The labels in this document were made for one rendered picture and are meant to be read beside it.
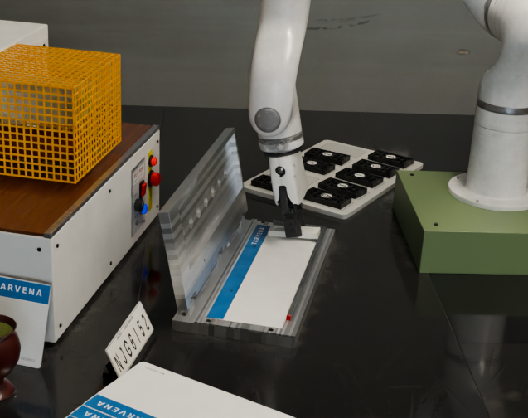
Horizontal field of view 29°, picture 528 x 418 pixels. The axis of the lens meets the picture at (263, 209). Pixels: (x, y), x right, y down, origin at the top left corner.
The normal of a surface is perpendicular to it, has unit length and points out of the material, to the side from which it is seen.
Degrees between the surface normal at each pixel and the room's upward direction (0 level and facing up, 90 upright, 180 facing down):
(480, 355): 0
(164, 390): 0
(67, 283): 90
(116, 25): 90
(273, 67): 58
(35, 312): 69
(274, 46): 44
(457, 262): 90
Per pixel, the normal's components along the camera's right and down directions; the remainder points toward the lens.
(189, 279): 0.97, -0.06
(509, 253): 0.04, 0.39
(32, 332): -0.24, 0.01
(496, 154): -0.36, 0.35
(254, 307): 0.04, -0.92
